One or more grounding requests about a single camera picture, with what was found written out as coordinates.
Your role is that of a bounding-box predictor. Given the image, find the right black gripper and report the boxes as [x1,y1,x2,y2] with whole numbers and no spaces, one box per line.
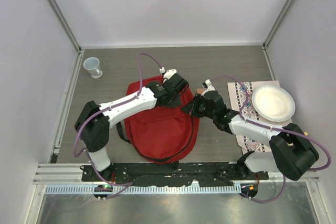
[181,93,216,120]

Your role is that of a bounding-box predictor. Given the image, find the red backpack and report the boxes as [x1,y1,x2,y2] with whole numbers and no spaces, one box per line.
[116,76,200,164]

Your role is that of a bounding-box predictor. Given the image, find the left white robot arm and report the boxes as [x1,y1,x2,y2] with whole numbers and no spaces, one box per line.
[75,70,199,182]

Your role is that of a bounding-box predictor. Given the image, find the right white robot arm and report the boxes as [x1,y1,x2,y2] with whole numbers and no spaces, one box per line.
[182,91,319,181]

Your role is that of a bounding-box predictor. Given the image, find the tan leather wallet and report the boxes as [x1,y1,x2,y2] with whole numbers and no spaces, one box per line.
[195,88,204,94]

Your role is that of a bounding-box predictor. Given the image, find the patterned cloth placemat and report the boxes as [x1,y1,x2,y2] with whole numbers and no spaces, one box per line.
[227,81,292,154]

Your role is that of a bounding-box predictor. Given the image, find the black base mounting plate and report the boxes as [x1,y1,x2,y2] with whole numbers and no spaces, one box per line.
[80,162,269,187]

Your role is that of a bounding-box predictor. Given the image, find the white paper plate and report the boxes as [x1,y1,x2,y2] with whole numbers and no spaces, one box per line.
[251,84,296,122]

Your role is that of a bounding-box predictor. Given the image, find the translucent plastic cup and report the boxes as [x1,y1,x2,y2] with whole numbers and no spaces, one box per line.
[83,57,103,79]

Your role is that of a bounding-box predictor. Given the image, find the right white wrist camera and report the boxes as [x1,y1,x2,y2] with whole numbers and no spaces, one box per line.
[201,79,215,96]

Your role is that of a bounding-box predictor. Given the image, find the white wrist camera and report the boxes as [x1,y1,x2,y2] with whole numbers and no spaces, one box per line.
[159,67,177,83]
[201,79,215,96]

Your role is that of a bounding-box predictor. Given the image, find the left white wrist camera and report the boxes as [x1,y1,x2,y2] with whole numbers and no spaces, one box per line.
[159,67,177,83]

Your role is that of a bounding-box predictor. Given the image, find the slotted cable duct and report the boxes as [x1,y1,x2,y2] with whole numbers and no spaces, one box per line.
[45,183,241,195]

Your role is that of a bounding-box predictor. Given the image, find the aluminium frame rail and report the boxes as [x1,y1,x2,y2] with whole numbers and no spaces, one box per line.
[33,162,321,185]

